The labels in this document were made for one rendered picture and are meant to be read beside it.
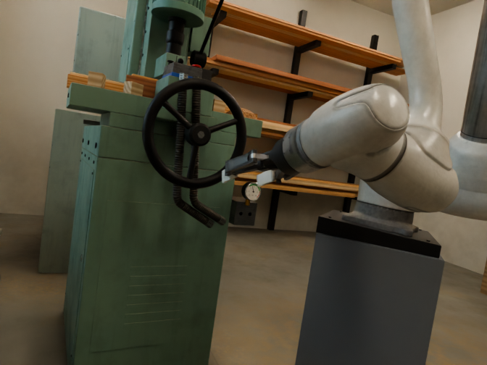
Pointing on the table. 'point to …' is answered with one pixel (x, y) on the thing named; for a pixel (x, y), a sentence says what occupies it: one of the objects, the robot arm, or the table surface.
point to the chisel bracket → (165, 64)
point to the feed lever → (205, 42)
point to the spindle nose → (175, 35)
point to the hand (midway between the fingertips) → (246, 177)
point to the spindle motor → (195, 20)
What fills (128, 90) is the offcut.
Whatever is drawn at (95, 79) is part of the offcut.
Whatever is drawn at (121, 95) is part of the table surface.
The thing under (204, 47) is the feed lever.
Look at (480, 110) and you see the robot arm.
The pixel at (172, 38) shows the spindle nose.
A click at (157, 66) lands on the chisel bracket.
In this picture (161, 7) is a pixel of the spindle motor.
